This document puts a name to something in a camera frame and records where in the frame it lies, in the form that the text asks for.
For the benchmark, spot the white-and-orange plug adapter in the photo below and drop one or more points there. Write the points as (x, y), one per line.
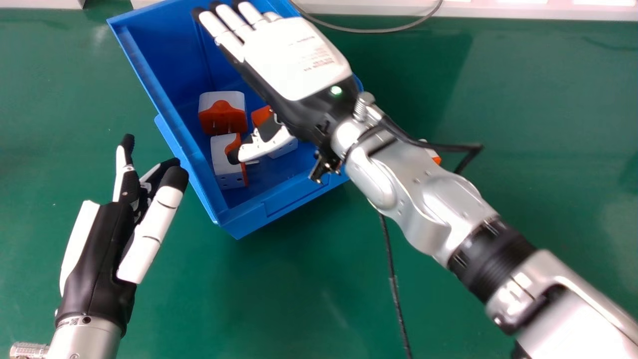
(222, 112)
(222, 167)
(284, 149)

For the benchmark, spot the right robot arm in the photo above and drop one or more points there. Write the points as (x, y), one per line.
(428, 199)

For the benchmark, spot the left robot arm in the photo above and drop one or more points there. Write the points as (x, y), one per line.
(84, 344)

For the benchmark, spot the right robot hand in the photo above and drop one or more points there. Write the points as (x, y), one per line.
(294, 60)

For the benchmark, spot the blue plastic bin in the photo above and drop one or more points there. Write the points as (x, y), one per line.
(169, 65)

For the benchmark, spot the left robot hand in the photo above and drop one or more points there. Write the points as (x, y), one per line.
(99, 259)

